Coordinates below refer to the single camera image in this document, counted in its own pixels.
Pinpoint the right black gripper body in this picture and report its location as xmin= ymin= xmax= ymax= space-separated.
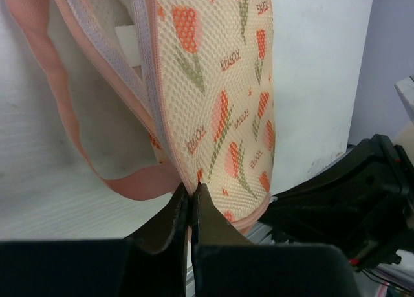
xmin=260 ymin=135 xmax=413 ymax=270

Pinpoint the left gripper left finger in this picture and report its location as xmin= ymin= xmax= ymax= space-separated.
xmin=1 ymin=184 xmax=189 ymax=296

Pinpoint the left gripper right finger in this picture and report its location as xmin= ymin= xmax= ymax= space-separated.
xmin=191 ymin=184 xmax=360 ymax=296

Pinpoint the floral mesh laundry bag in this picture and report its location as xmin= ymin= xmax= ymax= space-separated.
xmin=5 ymin=0 xmax=275 ymax=234

